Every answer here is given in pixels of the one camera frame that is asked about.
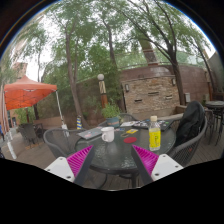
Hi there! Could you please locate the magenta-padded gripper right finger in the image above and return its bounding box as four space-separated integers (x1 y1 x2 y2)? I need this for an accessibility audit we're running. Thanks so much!
130 144 184 187

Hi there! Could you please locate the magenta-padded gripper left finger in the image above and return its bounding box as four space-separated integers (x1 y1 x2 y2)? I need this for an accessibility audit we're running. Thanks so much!
44 144 97 188

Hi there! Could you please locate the clear bottle with yellow label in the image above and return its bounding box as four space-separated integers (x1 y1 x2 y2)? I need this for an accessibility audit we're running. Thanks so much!
148 115 162 152

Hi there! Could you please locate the grey mesh patio chair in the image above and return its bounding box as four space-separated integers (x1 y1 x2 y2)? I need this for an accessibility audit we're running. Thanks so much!
98 113 138 128
43 128 88 159
166 114 209 168

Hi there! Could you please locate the flat round red coaster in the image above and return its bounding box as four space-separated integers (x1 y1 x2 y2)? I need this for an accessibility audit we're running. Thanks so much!
123 136 138 145

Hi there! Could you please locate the grey laptop with stickers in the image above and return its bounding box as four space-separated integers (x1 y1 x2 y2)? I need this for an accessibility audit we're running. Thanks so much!
77 126 104 140

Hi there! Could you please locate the group of dark patio chairs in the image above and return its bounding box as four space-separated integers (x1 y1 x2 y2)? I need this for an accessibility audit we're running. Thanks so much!
18 122 45 148

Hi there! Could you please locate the yellow blue striped cone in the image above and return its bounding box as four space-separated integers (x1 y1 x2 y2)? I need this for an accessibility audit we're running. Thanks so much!
76 115 83 130

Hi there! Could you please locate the black backpack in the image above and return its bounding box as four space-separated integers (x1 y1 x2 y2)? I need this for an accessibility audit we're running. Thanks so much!
175 100 206 148

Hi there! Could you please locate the white ceramic mug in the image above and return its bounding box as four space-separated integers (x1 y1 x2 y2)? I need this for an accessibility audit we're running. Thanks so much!
100 126 116 143

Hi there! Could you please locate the dark metal patio chair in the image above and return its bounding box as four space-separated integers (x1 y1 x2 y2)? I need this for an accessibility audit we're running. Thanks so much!
203 108 224 146

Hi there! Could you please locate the green plant in blue pot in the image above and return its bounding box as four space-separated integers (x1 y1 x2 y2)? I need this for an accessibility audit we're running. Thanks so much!
100 103 123 129

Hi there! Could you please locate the orange canopy tent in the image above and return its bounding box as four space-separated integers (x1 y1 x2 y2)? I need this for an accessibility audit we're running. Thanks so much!
2 75 69 138

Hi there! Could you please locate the dark round patio table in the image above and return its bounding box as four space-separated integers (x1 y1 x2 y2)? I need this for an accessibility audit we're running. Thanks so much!
204 100 224 111

